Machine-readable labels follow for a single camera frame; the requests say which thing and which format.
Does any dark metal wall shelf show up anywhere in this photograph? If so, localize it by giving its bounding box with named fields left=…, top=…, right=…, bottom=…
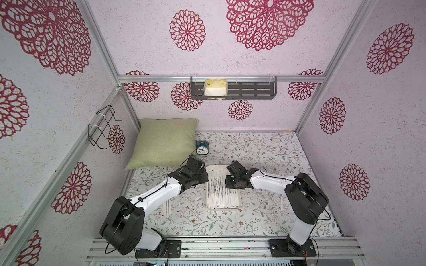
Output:
left=190, top=76, right=277, bottom=100

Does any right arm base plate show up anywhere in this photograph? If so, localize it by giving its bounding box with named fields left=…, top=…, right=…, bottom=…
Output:
left=268, top=238, right=317, bottom=258

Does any green linen pillow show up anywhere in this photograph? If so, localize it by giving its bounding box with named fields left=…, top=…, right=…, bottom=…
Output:
left=126, top=118, right=199, bottom=170

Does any white plastic storage tray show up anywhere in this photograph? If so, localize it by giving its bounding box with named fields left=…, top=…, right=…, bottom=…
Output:
left=206, top=165, right=242, bottom=210

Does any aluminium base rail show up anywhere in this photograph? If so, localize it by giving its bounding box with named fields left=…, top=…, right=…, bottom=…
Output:
left=84, top=237, right=368, bottom=266

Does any teal alarm clock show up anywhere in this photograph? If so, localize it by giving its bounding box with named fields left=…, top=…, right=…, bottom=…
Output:
left=196, top=140, right=210, bottom=155

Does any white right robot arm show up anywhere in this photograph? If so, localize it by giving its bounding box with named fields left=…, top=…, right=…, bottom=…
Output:
left=225, top=161, right=329, bottom=248

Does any yellow sponge pack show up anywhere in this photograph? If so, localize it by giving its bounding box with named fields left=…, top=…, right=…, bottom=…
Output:
left=204, top=79, right=228, bottom=98

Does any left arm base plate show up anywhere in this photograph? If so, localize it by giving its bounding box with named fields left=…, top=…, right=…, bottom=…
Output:
left=135, top=240, right=182, bottom=259

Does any black wire wall rack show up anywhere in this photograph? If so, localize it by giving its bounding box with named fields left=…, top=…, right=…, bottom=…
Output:
left=87, top=104, right=122, bottom=150

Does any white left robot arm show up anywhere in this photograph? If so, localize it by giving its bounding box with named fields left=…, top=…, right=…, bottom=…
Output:
left=99, top=155, right=208, bottom=257

